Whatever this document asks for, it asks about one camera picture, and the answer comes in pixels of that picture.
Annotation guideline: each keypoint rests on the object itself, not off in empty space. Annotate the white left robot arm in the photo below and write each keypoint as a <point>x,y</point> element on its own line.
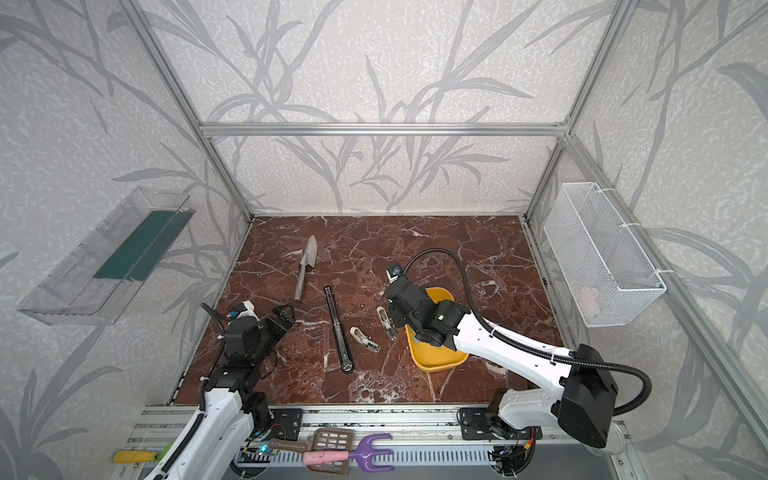
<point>230,410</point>

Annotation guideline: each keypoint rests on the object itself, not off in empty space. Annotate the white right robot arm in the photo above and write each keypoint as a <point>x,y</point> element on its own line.
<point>570,392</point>

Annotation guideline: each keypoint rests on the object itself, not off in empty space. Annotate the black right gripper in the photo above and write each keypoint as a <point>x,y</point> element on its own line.
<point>395,293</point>

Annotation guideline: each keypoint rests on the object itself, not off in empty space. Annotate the white wire mesh basket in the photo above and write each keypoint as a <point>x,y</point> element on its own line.
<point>596,247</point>

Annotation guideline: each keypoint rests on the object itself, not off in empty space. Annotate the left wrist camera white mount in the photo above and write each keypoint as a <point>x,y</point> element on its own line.
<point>245,308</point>

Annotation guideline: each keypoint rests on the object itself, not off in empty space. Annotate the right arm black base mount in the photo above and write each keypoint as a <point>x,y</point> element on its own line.
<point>484,423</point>

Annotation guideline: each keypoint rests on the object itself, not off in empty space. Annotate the yellow plastic tray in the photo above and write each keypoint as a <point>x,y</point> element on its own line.
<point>427,357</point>

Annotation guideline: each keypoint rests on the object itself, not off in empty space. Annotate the clear plastic wall bin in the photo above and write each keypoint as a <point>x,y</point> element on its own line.
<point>95,283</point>

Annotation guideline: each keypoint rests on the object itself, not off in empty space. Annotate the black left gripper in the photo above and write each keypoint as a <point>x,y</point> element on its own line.
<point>274,324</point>

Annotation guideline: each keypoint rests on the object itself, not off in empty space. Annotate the pink object in basket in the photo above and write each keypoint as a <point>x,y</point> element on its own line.
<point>588,302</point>

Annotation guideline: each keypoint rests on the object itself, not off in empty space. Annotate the brown toy spatula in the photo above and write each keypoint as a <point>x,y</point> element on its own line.
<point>323,439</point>

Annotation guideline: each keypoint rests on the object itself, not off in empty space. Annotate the grey toy trowel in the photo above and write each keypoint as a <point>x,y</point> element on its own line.
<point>308,260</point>

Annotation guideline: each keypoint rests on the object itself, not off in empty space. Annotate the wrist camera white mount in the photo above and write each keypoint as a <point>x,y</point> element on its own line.
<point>245,308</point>
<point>394,271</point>

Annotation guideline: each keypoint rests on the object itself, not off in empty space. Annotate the green toy shovel yellow handle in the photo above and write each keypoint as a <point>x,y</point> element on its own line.
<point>140,456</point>

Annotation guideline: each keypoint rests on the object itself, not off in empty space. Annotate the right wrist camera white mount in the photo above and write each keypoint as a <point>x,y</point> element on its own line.
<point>394,271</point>

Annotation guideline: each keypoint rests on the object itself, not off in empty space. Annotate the purple toy fork pink handle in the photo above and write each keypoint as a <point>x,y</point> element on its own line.
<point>363,455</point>

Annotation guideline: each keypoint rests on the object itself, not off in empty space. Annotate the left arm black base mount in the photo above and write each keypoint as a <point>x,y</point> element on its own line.
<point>281,423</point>

